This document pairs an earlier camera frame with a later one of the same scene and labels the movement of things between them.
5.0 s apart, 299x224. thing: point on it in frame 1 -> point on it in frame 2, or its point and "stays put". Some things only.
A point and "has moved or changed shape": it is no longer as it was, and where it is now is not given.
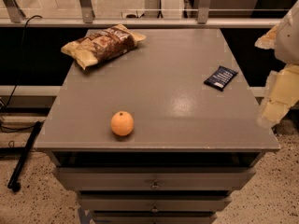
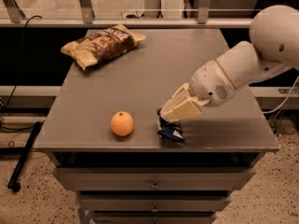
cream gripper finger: x=267 y=41 -> x=184 y=92
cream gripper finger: x=282 y=92 -> x=188 y=107
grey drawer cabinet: x=163 y=133 stays put
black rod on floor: x=14 y=183 stays put
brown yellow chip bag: x=99 y=46 stays put
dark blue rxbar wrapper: x=220 y=77 has moved or changed shape
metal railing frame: x=11 y=16 stays put
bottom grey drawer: x=153 y=217 stays put
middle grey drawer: x=154 y=203 stays put
